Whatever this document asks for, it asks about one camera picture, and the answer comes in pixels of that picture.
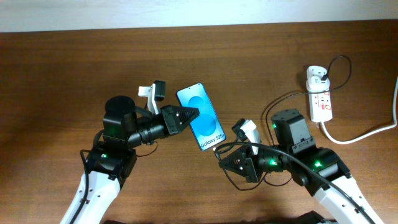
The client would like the black USB charging cable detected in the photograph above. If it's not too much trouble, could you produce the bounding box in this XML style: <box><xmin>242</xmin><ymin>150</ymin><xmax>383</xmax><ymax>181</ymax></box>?
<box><xmin>212</xmin><ymin>55</ymin><xmax>353</xmax><ymax>192</ymax></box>

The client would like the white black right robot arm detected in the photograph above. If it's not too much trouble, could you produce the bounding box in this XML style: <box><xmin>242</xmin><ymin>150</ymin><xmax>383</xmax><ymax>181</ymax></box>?
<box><xmin>215</xmin><ymin>109</ymin><xmax>382</xmax><ymax>223</ymax></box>

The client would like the blue Galaxy smartphone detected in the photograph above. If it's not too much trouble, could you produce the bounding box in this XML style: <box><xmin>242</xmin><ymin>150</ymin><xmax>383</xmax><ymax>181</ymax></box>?
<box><xmin>176</xmin><ymin>83</ymin><xmax>226</xmax><ymax>151</ymax></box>

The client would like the white power strip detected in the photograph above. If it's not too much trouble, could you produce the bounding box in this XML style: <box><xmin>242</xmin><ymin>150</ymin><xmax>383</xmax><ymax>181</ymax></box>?
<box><xmin>307</xmin><ymin>65</ymin><xmax>333</xmax><ymax>123</ymax></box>

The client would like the white power strip cord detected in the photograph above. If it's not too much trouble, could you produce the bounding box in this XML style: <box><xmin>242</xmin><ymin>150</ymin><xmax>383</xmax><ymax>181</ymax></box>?
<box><xmin>317</xmin><ymin>75</ymin><xmax>398</xmax><ymax>146</ymax></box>

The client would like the white USB charger adapter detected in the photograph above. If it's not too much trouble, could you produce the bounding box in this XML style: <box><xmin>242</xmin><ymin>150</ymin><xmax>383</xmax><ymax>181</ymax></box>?
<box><xmin>306</xmin><ymin>76</ymin><xmax>330</xmax><ymax>93</ymax></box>

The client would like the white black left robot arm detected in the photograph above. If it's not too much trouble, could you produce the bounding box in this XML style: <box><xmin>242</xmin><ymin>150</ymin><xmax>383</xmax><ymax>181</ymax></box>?
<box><xmin>61</xmin><ymin>96</ymin><xmax>200</xmax><ymax>223</ymax></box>

